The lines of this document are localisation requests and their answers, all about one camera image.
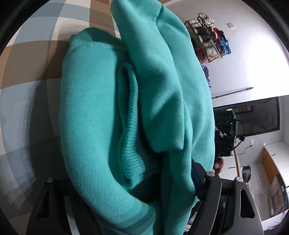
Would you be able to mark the purple bag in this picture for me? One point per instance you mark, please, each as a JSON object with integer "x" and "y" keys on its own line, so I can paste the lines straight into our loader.
{"x": 207, "y": 75}

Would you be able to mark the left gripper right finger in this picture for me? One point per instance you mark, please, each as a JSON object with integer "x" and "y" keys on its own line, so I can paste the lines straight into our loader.
{"x": 226, "y": 206}

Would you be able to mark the checkered bed blanket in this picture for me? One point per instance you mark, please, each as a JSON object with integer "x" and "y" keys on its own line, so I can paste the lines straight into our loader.
{"x": 34, "y": 41}

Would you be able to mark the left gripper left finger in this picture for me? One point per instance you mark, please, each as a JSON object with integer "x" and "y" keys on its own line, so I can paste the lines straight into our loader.
{"x": 49, "y": 215}

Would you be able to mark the person right hand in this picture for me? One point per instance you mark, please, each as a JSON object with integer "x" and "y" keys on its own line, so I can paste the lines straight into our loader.
{"x": 218, "y": 166}

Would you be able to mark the wooden shoe rack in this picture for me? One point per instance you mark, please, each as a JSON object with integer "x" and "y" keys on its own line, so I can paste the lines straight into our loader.
{"x": 208, "y": 41}

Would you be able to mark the wall light switch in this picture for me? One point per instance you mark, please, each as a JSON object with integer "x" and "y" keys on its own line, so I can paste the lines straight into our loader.
{"x": 230, "y": 25}

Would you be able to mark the teal fleece jacket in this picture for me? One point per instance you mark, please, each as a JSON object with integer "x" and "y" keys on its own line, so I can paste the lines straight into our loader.
{"x": 135, "y": 112}

